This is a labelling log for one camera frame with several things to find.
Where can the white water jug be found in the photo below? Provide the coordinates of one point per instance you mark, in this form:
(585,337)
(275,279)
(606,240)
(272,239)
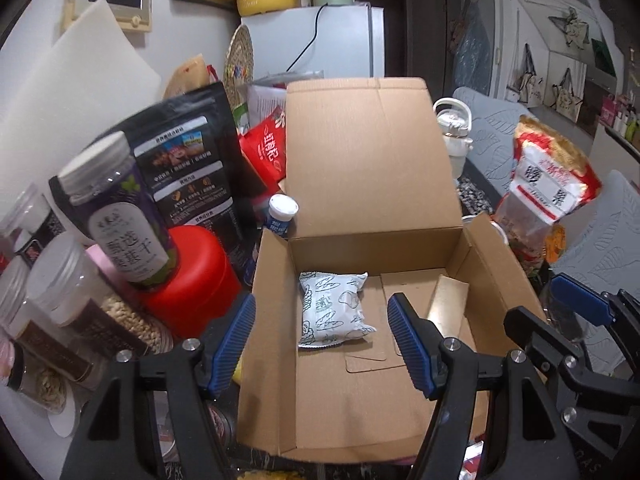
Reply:
(455,135)

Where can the black stand-up pouch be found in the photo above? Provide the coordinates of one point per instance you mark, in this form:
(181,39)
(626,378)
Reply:
(200,160)

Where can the flat gold packet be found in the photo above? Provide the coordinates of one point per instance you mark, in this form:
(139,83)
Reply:
(450,305)

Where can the white paper leaflet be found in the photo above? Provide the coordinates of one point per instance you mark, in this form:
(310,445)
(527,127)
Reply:
(265,102)

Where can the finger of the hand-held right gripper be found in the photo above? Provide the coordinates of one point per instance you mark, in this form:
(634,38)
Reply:
(582,305)
(540,332)

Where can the red gold nut bag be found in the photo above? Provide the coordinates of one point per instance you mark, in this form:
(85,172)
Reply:
(545,175)

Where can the white tote bag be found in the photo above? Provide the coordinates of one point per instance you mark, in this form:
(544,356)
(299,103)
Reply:
(567,95)
(531,82)

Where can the grey-blue cushion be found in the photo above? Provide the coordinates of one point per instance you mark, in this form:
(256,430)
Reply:
(487,130)
(607,230)

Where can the brown cardboard box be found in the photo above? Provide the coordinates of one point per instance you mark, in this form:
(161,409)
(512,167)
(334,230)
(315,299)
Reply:
(370,170)

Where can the tan paper fan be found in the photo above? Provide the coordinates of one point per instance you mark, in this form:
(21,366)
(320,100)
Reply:
(187,77)

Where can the round woven mat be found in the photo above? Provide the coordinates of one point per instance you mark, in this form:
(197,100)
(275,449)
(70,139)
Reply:
(239,62)

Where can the white printed snack packet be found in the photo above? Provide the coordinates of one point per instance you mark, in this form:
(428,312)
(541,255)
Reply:
(330,310)

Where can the small white blue bottle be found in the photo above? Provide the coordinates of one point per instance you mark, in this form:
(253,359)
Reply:
(280,217)

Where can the row of small bottles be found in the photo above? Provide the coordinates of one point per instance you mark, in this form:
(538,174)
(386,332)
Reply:
(622,120)

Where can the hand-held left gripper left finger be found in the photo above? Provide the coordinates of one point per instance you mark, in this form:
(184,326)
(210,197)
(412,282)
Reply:
(232,345)

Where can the pink box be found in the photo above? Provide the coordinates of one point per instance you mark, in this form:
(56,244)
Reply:
(102,265)

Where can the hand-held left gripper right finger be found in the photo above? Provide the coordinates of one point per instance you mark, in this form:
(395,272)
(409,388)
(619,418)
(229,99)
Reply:
(410,347)

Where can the black lid jar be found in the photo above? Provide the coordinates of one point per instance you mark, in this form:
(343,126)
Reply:
(42,385)

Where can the clear plastic jar white lid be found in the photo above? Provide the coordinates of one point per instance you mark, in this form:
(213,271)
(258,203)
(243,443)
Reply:
(85,305)
(45,345)
(30,220)

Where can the red plastic canister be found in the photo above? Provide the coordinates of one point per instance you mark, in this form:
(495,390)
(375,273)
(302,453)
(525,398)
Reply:
(192,280)

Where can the white refrigerator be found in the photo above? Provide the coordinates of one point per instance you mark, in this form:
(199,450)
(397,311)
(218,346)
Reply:
(340,40)

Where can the white foam board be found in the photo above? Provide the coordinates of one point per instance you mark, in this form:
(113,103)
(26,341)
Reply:
(75,90)

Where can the purple label clear jar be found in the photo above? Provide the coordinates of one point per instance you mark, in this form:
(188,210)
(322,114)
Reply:
(125,220)

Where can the red snack bag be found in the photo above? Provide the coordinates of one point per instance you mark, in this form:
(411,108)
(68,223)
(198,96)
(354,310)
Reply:
(267,147)

